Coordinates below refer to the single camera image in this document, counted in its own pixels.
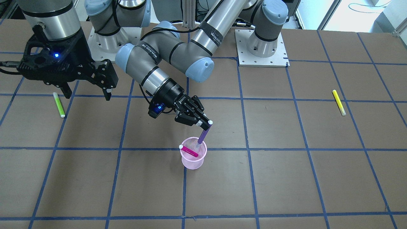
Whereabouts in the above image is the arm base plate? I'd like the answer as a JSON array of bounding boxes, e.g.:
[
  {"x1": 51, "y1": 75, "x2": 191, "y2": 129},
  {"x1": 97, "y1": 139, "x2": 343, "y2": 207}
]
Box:
[
  {"x1": 87, "y1": 27, "x2": 141, "y2": 63},
  {"x1": 235, "y1": 29, "x2": 290, "y2": 68}
]

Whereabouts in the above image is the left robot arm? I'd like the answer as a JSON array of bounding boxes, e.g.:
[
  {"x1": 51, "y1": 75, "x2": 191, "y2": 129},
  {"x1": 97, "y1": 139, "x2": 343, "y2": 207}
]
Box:
[{"x1": 116, "y1": 0, "x2": 289, "y2": 130}]

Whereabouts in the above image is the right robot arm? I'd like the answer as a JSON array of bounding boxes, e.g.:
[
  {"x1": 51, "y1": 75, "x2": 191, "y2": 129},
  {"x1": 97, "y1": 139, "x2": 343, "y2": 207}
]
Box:
[{"x1": 14, "y1": 0, "x2": 151, "y2": 101}]

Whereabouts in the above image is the pink mesh pen cup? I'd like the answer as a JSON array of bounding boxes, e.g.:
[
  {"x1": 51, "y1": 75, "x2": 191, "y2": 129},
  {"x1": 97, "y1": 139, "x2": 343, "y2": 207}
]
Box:
[{"x1": 179, "y1": 137, "x2": 207, "y2": 170}]

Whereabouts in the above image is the green pen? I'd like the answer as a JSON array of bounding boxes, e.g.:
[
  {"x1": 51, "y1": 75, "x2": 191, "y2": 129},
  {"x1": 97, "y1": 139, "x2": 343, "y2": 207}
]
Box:
[{"x1": 52, "y1": 92, "x2": 66, "y2": 118}]

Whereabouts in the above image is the pink pen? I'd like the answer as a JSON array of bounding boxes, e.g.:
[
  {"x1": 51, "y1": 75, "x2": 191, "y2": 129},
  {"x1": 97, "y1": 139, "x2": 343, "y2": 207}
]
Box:
[{"x1": 179, "y1": 144, "x2": 199, "y2": 158}]

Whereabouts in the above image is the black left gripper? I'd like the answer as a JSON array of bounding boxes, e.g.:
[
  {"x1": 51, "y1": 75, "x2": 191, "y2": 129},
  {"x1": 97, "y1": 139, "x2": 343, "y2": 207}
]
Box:
[{"x1": 148, "y1": 79, "x2": 213, "y2": 131}]

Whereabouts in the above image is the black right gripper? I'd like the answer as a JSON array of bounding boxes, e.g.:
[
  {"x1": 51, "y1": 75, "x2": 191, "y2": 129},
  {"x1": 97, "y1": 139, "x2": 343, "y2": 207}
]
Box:
[{"x1": 17, "y1": 25, "x2": 118, "y2": 101}]

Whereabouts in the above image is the purple pen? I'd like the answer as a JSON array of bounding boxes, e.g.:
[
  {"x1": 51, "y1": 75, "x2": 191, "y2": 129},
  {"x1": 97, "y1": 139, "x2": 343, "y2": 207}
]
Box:
[{"x1": 194, "y1": 120, "x2": 213, "y2": 153}]

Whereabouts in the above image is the yellow pen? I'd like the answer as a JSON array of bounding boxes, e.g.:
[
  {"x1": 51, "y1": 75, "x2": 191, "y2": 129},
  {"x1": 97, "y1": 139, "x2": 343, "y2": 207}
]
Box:
[{"x1": 332, "y1": 90, "x2": 346, "y2": 116}]

